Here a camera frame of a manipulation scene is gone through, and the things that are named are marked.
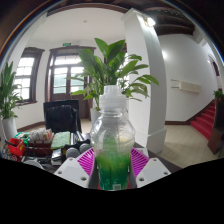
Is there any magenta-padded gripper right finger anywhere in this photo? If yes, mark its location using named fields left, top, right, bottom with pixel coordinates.
left=129, top=147, right=172, bottom=190

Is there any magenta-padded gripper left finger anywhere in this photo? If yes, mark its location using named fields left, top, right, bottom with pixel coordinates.
left=53, top=148, right=98, bottom=190

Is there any clear bottle with green drink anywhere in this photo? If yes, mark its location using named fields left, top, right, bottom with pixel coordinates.
left=89, top=84, right=137, bottom=192

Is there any green cloth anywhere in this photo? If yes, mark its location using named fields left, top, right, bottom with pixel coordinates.
left=50, top=130, right=72, bottom=150

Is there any black office chair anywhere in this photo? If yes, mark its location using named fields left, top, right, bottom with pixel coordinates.
left=43, top=99, right=83, bottom=134

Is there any red plastic basket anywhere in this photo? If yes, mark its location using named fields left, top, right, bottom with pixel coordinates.
left=7, top=137, right=28, bottom=158

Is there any green plant in white pot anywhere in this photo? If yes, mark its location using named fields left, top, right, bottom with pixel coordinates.
left=0, top=61, right=25, bottom=141
left=66, top=37, right=160, bottom=124

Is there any dark wooden double door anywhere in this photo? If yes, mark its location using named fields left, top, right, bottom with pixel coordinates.
left=44, top=45, right=98, bottom=119

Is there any dark wooden framed window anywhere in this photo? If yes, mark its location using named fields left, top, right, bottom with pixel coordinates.
left=13, top=46, right=45, bottom=105

